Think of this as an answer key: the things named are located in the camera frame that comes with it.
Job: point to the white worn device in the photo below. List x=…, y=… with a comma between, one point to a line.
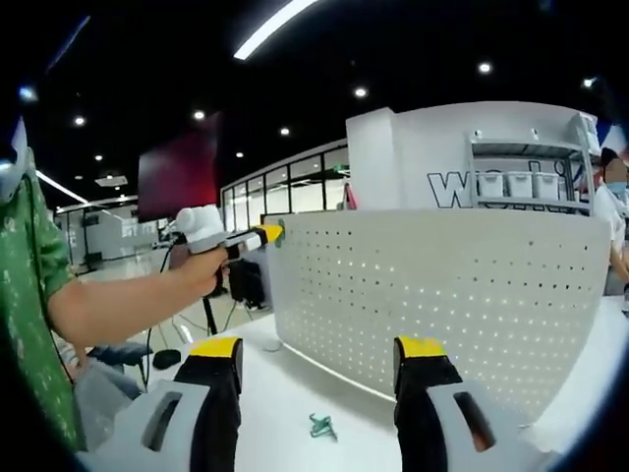
x=12, y=182

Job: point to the white storage bin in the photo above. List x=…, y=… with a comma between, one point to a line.
x=491, y=187
x=521, y=187
x=547, y=187

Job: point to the white perforated mounting plate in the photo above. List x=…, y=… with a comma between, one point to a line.
x=442, y=295

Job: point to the red hanging cloth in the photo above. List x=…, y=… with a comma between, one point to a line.
x=350, y=199

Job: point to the black computer tower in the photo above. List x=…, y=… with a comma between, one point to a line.
x=245, y=285

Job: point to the group of round ceiling spotlights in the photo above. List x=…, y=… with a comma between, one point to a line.
x=485, y=67

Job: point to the black round object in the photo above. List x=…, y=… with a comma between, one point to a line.
x=166, y=359

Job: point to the operator in green shirt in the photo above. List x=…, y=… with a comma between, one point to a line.
x=29, y=295

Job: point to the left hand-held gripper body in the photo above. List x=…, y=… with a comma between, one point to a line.
x=201, y=228

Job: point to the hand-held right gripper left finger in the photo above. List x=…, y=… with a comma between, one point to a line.
x=216, y=423

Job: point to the large red display screen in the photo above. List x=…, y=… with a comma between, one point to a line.
x=177, y=182

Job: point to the black floor stand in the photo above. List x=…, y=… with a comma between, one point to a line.
x=210, y=314

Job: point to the long ceiling light strip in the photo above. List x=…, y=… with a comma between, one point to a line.
x=260, y=37

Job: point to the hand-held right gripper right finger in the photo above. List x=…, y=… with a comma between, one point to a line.
x=417, y=428

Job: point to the green hook assembly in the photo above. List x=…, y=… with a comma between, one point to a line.
x=278, y=242
x=331, y=432
x=317, y=425

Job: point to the ceiling air vent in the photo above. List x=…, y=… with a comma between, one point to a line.
x=112, y=180

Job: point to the person's left hand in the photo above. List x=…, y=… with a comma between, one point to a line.
x=206, y=275

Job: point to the grey metal shelving rack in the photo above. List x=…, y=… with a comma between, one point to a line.
x=473, y=177

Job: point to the grey mesh office chair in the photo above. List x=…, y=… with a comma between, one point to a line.
x=103, y=403

